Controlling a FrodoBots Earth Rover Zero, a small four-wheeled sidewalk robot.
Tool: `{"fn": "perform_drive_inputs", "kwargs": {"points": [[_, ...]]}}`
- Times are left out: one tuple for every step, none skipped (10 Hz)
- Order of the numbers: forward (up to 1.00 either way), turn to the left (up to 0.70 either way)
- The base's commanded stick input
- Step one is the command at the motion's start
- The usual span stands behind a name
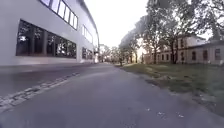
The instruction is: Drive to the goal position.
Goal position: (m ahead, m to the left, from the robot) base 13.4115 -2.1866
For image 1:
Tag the grey asphalt path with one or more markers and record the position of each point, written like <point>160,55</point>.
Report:
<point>110,103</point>

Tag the white building with dark windows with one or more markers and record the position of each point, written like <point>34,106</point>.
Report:
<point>10,30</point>

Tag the grass beside beige building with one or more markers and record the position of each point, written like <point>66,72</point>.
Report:
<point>186,78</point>

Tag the row of large trees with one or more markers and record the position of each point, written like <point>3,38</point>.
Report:
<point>160,30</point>

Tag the beige brick building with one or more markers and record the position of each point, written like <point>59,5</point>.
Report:
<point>210,53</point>

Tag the distant trees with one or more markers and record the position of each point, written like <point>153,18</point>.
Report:
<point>106,53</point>

